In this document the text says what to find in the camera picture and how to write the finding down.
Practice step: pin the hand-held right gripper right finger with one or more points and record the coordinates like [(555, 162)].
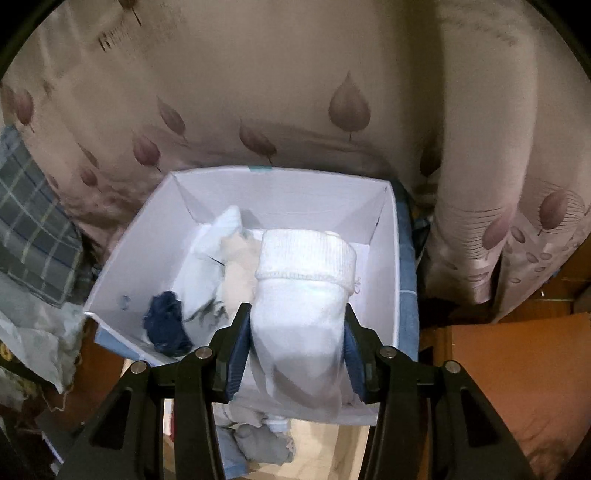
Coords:
[(355, 364)]

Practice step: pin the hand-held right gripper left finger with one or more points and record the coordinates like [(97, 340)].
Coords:
[(238, 360)]

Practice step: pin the dark navy garment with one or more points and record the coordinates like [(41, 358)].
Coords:
[(166, 323)]

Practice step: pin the beige garment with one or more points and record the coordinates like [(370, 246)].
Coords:
[(240, 277)]

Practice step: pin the white ribbed knit garment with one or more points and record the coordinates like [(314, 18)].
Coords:
[(300, 300)]

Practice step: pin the light blue garment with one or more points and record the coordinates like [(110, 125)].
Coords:
[(205, 267)]

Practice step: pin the white cardboard box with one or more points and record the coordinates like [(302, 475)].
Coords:
[(286, 198)]

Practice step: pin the grey crumpled garment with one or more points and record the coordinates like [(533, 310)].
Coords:
[(263, 443)]

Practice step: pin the brown wooden furniture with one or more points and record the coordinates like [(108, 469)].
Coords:
[(508, 369)]

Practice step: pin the white crumpled sheet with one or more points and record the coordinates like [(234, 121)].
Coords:
[(32, 332)]

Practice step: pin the grey plaid quilt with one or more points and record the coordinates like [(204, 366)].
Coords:
[(37, 221)]

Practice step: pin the beige leaf print curtain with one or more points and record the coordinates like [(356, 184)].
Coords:
[(277, 69)]

